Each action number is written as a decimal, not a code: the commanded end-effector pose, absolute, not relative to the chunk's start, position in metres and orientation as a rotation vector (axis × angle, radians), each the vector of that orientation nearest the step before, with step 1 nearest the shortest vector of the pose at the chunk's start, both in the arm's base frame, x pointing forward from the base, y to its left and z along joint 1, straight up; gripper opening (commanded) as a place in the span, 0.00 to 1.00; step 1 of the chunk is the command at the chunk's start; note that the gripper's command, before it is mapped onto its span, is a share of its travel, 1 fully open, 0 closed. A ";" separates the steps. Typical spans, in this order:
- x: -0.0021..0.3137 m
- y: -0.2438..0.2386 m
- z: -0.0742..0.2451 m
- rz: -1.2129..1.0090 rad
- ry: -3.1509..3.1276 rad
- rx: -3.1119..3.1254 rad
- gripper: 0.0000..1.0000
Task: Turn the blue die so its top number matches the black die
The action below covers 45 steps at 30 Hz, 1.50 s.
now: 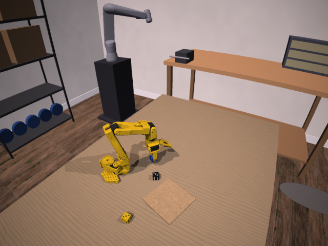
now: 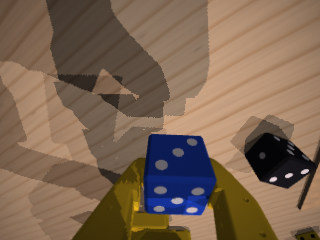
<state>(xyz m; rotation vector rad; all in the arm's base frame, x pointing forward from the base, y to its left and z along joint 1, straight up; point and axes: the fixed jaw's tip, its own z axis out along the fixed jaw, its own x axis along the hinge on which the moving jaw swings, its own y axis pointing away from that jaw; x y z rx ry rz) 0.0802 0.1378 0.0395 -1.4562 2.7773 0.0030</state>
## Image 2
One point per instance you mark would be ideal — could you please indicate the tan mat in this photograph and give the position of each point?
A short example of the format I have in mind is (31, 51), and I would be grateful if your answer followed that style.
(311, 195)

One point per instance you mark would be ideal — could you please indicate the blue die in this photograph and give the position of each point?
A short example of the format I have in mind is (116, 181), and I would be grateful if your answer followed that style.
(178, 175)

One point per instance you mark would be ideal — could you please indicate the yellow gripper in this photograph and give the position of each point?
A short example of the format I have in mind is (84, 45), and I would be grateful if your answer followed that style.
(237, 214)

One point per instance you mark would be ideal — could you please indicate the black die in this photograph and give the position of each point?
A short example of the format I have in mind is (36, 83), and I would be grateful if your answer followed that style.
(278, 161)

